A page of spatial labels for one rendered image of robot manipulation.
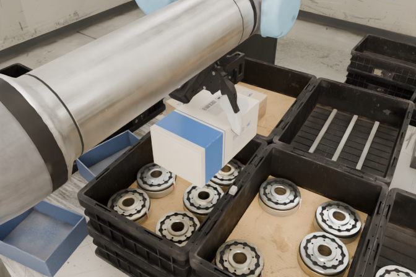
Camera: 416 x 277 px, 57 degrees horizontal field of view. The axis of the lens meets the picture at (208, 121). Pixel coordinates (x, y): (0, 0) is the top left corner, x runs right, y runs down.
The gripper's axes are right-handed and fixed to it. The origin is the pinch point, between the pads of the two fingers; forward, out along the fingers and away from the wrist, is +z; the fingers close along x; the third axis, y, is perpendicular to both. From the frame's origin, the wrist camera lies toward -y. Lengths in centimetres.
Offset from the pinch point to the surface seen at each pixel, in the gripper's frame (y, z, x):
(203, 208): -0.8, 24.7, 0.3
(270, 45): 174, 68, 74
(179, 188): 2.7, 27.6, 11.0
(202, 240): -12.4, 17.8, -8.0
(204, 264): -16.3, 17.9, -11.5
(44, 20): 134, 88, 286
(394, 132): 61, 27, -28
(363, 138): 52, 27, -21
